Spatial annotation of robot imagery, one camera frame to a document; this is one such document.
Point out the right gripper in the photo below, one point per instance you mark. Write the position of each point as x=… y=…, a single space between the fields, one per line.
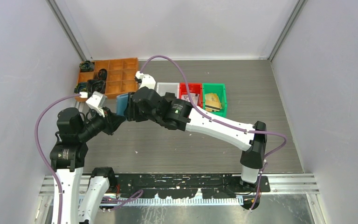
x=131 y=112

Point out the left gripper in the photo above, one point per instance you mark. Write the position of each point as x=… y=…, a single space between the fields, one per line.
x=113 y=119

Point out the blue leather card holder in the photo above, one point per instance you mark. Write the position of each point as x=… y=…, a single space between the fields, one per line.
x=122 y=104

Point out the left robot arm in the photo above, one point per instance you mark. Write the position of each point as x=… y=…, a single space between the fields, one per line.
x=68 y=159

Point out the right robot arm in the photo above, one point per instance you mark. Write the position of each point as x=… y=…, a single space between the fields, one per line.
x=177 y=114

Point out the white cards in red bin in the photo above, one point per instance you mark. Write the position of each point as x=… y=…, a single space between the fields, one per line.
x=192 y=96

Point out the gold cards in green bin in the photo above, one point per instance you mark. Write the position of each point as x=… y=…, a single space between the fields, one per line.
x=212 y=102

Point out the orange compartment tray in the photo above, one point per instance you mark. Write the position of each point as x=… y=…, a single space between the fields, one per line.
x=111 y=77

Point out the white plastic bin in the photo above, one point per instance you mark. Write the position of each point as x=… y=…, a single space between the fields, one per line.
x=163 y=88

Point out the red plastic bin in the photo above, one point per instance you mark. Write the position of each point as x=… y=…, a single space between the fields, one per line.
x=193 y=88

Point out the green plastic bin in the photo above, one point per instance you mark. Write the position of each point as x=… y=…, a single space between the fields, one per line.
x=220 y=90

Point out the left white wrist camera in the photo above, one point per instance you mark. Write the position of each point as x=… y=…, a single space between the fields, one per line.
x=95 y=101

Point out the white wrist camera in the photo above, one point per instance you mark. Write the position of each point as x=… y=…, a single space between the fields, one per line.
x=95 y=101
x=145 y=80

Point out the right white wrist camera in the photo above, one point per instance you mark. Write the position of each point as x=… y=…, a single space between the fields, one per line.
x=145 y=80

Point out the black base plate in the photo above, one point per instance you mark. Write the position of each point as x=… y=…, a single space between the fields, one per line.
x=179 y=186

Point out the aluminium rail frame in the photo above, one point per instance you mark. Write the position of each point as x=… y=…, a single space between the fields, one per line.
x=270 y=184

